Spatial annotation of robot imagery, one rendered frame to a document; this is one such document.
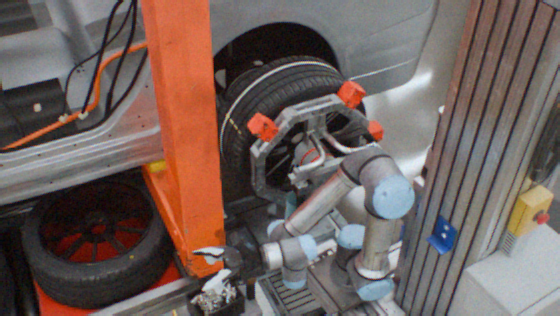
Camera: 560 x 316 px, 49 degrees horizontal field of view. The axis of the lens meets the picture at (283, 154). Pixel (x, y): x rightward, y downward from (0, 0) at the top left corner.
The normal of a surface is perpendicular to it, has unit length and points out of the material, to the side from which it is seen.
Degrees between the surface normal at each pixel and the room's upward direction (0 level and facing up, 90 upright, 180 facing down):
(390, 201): 82
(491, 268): 0
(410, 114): 0
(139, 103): 90
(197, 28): 90
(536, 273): 0
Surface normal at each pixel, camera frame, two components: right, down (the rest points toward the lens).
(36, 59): 0.36, 0.00
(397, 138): 0.02, -0.73
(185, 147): 0.45, 0.61
